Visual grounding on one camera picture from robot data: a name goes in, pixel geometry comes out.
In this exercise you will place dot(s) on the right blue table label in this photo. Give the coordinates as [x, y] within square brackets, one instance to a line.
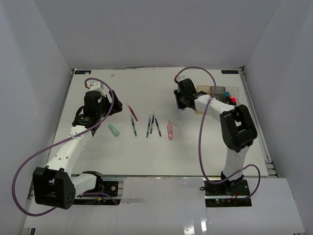
[229, 71]

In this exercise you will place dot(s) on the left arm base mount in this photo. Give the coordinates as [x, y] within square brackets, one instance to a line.
[111, 194]

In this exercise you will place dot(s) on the pink translucent correction tape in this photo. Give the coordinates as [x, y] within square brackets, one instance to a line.
[170, 129]

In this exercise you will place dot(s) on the left blue table label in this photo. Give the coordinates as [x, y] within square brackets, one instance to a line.
[82, 72]

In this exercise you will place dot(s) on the purple gel pen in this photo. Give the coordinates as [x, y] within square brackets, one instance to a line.
[158, 128]

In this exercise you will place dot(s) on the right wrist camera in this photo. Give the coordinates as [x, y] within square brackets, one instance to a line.
[179, 78]

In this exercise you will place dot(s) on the green translucent correction tape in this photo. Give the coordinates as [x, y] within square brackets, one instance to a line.
[114, 130]

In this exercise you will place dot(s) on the blue gel pen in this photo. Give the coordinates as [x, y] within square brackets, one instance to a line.
[148, 127]

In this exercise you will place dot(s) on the red gel pen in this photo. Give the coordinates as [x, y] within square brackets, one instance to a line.
[132, 112]

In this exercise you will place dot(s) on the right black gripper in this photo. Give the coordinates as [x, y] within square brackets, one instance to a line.
[178, 94]

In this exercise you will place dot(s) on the green gel pen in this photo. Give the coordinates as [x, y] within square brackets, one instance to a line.
[133, 126]

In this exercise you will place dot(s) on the blue cap black highlighter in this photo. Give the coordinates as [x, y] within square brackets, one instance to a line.
[227, 98]

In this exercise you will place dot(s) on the clear translucent container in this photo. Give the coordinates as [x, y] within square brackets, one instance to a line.
[234, 91]

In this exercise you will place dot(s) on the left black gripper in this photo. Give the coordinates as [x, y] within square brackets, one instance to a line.
[117, 105]

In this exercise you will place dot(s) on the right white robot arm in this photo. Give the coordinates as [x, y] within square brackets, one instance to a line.
[237, 127]

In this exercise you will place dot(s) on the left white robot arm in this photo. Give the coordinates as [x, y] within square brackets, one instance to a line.
[53, 184]

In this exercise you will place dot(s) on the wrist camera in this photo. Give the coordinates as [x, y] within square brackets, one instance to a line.
[179, 78]
[95, 86]

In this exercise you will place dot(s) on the grey translucent container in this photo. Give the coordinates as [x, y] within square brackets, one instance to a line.
[218, 92]

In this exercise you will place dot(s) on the aluminium table frame rail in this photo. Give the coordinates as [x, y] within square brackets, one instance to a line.
[272, 173]

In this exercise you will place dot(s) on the brown translucent container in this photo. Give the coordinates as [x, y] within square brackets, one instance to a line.
[204, 88]

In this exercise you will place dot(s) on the pink cap black highlighter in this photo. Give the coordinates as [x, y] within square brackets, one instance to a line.
[233, 101]

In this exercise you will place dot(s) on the black gel pen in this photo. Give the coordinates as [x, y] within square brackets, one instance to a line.
[152, 121]

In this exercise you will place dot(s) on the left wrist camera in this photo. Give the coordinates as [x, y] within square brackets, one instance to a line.
[95, 86]

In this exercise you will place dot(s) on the blue table label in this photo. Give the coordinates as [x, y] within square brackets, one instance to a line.
[229, 71]
[82, 72]

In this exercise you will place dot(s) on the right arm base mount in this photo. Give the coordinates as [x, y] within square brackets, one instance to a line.
[218, 197]

